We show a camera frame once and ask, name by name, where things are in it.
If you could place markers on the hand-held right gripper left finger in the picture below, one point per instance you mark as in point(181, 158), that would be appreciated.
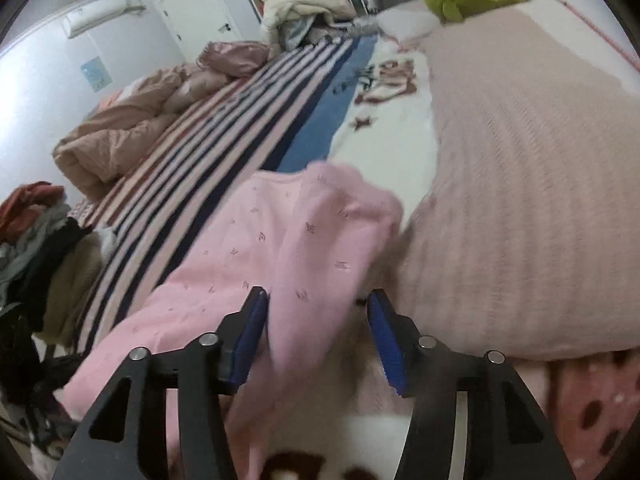
point(247, 340)

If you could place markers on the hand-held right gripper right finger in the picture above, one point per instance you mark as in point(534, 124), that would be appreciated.
point(390, 345)

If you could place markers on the pink dotted shirt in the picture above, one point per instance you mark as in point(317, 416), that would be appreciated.
point(280, 240)

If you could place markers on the pile of mixed clothes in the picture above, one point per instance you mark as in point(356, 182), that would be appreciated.
point(55, 270)

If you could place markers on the beige knitted pillow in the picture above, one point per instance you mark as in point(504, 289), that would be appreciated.
point(525, 185)

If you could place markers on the pink polka dot sheet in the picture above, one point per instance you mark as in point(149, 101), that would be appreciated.
point(595, 410)

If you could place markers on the striped printed bed sheet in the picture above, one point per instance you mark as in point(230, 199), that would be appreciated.
point(280, 110)

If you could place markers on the beige pink quilt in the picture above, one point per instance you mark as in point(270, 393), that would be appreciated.
point(130, 125)

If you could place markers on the white pillow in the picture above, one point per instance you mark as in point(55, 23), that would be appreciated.
point(405, 22)

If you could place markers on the white door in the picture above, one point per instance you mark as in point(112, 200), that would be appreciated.
point(200, 15)

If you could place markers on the white blanket heap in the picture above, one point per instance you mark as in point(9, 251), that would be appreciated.
point(310, 15)

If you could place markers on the white air conditioner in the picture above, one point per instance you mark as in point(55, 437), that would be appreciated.
point(102, 12)

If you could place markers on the blue wall poster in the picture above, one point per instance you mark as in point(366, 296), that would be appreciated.
point(96, 74)

